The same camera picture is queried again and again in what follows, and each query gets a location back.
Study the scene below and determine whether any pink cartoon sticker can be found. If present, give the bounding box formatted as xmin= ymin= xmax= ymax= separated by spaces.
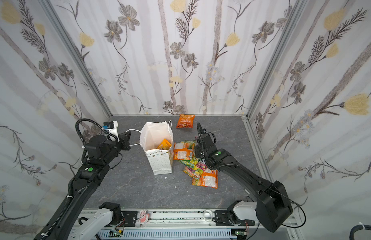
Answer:
xmin=137 ymin=210 xmax=149 ymax=225

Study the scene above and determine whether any black cable far right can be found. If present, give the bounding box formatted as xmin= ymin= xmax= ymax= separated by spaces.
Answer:
xmin=349 ymin=222 xmax=371 ymax=240

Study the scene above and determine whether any white vented cable tray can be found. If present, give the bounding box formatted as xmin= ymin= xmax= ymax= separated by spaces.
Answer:
xmin=98 ymin=229 xmax=237 ymax=240

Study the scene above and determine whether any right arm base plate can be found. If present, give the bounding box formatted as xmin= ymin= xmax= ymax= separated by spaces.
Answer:
xmin=212 ymin=210 xmax=255 ymax=227

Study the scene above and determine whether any orange snack bag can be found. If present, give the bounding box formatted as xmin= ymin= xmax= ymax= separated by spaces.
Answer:
xmin=174 ymin=141 xmax=195 ymax=161
xmin=192 ymin=169 xmax=218 ymax=189

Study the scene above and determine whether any yellow mango candy bag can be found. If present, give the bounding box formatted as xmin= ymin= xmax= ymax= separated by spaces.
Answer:
xmin=157 ymin=139 xmax=172 ymax=151

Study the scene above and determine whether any white paper bag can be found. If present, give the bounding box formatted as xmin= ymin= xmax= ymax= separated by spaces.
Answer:
xmin=128 ymin=121 xmax=175 ymax=175

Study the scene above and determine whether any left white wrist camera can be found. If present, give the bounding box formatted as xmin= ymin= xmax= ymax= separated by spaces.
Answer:
xmin=103 ymin=121 xmax=119 ymax=139

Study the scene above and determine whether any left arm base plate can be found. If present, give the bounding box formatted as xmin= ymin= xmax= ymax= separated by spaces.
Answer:
xmin=116 ymin=210 xmax=138 ymax=227

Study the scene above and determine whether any green Fox's candy bag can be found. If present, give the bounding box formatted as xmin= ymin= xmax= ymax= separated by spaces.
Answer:
xmin=177 ymin=155 xmax=198 ymax=167

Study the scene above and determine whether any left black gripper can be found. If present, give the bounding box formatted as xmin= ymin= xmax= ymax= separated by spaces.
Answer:
xmin=101 ymin=129 xmax=131 ymax=166

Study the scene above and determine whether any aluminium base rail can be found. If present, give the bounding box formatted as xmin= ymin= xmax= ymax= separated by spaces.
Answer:
xmin=70 ymin=208 xmax=297 ymax=230

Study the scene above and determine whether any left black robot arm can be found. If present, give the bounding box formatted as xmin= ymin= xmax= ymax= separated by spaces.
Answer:
xmin=35 ymin=118 xmax=132 ymax=240

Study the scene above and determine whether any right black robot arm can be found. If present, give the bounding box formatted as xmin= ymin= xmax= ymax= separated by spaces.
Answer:
xmin=196 ymin=123 xmax=295 ymax=233

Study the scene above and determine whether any pink Fox's candy bag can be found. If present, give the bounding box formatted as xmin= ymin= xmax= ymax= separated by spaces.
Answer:
xmin=183 ymin=162 xmax=207 ymax=180

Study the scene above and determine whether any orange chip bag by wall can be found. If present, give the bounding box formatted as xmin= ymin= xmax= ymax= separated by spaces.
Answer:
xmin=177 ymin=114 xmax=195 ymax=129

